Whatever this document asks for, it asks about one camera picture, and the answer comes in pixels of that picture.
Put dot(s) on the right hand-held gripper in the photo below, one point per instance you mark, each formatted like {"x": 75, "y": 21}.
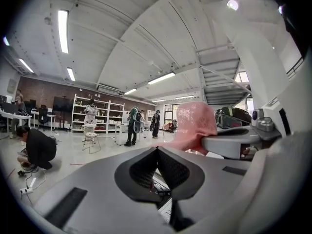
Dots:
{"x": 297, "y": 121}

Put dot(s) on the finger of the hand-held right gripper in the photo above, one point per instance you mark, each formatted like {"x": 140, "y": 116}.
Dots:
{"x": 219, "y": 145}

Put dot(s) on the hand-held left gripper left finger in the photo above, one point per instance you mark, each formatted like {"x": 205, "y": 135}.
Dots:
{"x": 97, "y": 191}

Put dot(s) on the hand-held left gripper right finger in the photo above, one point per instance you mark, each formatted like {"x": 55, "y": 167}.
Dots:
{"x": 214, "y": 179}

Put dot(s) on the pink cloth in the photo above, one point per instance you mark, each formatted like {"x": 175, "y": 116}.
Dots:
{"x": 195, "y": 121}

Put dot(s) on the black glossy appliance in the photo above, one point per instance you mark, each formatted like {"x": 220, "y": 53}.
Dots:
{"x": 234, "y": 113}

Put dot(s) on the white metal staircase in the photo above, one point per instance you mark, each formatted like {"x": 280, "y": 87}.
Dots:
{"x": 219, "y": 82}

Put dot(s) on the ceiling tube light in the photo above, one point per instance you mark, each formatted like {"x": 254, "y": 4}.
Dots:
{"x": 161, "y": 78}
{"x": 63, "y": 30}
{"x": 71, "y": 74}
{"x": 130, "y": 91}
{"x": 26, "y": 65}
{"x": 184, "y": 97}

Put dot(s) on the white power strip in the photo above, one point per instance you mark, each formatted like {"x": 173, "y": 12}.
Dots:
{"x": 26, "y": 190}

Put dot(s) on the white shelf unit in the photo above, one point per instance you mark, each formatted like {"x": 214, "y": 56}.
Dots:
{"x": 104, "y": 113}

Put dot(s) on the black metal railing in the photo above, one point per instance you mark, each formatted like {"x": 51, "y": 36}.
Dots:
{"x": 295, "y": 67}

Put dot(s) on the black office chair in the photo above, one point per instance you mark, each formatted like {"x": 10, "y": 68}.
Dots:
{"x": 43, "y": 116}

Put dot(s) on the black screen on stand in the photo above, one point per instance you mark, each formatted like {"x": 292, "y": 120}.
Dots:
{"x": 63, "y": 103}

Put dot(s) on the white ceiling air conditioner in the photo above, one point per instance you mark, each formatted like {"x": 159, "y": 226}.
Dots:
{"x": 108, "y": 88}

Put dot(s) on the white desk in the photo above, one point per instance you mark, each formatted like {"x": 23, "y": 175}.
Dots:
{"x": 14, "y": 117}

